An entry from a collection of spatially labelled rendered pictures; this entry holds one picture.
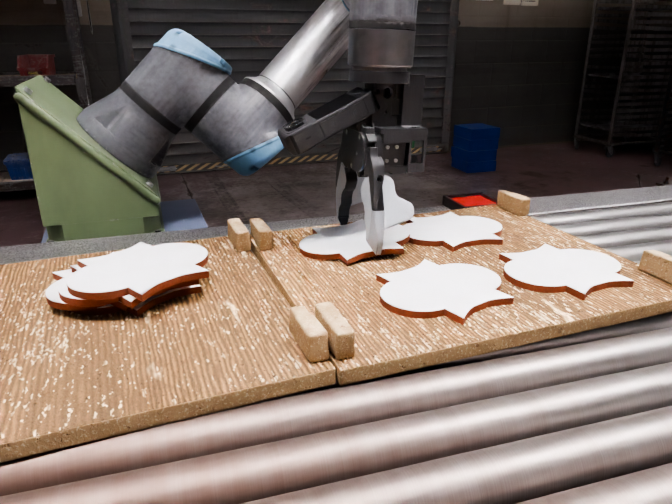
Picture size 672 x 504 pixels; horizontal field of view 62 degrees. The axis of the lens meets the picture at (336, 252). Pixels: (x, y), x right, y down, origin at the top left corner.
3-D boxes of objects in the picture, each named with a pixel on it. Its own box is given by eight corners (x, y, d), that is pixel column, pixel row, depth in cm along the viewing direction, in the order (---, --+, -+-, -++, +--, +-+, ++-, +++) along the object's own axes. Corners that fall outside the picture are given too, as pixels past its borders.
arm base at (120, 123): (72, 107, 95) (109, 64, 95) (143, 160, 105) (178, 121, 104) (81, 133, 84) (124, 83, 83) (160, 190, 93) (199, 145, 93)
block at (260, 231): (249, 236, 74) (248, 216, 73) (262, 235, 75) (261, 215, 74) (259, 252, 69) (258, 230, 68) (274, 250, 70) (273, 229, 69)
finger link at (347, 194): (375, 226, 77) (392, 172, 71) (335, 229, 75) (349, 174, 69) (367, 211, 79) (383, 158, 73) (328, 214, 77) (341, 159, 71)
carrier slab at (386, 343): (247, 245, 76) (246, 233, 75) (499, 212, 89) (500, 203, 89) (340, 387, 45) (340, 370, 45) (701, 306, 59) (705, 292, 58)
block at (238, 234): (227, 238, 74) (225, 218, 73) (241, 236, 74) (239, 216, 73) (237, 253, 69) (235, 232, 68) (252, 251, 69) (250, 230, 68)
